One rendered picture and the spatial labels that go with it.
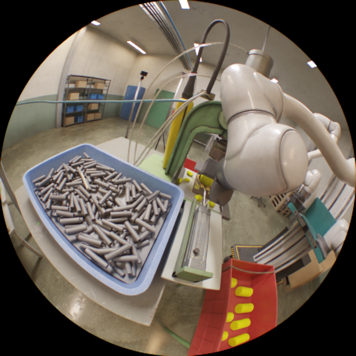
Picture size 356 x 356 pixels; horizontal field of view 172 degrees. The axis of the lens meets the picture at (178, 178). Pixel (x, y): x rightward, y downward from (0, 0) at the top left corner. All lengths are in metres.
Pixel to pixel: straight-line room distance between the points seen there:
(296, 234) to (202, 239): 1.24
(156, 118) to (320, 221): 6.60
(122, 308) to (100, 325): 1.06
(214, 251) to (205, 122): 0.48
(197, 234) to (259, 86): 0.35
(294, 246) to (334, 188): 0.67
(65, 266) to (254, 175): 0.46
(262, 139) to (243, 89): 0.11
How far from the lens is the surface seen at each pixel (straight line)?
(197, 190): 0.54
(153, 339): 1.44
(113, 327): 1.40
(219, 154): 0.47
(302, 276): 2.65
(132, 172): 0.51
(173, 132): 0.56
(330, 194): 1.41
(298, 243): 1.44
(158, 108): 6.41
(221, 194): 0.32
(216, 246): 0.43
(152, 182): 0.48
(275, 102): 0.25
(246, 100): 0.21
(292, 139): 0.16
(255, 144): 0.15
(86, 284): 0.38
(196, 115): 0.52
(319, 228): 1.30
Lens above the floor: 1.31
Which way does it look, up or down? 31 degrees down
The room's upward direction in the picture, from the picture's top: 23 degrees clockwise
